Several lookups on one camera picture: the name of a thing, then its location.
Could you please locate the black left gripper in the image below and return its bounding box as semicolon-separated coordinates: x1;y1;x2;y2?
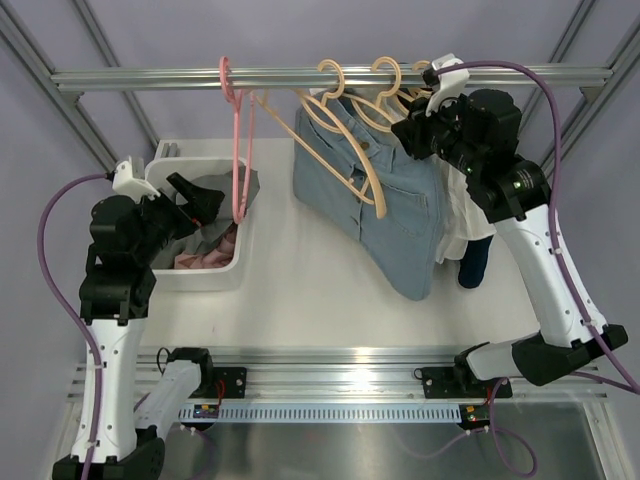
132;173;224;266

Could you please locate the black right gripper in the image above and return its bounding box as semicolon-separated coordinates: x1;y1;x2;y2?
392;90;483;178

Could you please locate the pink ruffled skirt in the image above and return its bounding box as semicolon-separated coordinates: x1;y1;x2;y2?
173;223;238;270

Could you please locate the pink plastic hanger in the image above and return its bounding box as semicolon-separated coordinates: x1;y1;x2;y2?
218;55;259;225

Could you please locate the light blue denim skirt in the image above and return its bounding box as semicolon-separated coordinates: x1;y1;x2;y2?
293;98;446;301

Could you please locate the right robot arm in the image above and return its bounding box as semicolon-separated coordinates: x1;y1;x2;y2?
392;89;628;396

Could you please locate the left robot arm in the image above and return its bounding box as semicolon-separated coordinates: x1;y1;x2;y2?
52;173;224;479

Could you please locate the white pleated skirt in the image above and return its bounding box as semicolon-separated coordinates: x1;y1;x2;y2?
434;157;496;264

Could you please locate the dark navy skirt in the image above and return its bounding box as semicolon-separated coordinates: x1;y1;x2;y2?
458;236;493;289

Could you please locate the white plastic basket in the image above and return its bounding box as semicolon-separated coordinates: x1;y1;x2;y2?
145;157;253;292

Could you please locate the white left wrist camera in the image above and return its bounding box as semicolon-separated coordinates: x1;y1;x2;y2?
112;156;160;203

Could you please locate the aluminium hanging rail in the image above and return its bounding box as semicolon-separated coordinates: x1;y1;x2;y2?
61;64;604;92

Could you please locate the aluminium frame strut right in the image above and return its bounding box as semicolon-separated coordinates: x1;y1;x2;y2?
549;1;639;160

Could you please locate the aluminium frame strut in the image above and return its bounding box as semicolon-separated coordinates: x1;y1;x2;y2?
0;0;166;186
549;1;639;160

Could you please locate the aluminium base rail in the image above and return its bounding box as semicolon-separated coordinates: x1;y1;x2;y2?
67;347;609;401

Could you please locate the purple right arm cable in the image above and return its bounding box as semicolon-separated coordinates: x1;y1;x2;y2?
432;59;640;396

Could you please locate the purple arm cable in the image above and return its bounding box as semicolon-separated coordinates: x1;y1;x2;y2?
38;172;114;480
432;59;640;396

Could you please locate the white slotted cable duct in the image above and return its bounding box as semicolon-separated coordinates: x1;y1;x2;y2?
177;403;462;424

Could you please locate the aluminium frame strut left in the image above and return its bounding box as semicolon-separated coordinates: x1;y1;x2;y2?
0;0;166;186

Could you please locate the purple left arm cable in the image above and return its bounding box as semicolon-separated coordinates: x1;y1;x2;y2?
38;172;114;480

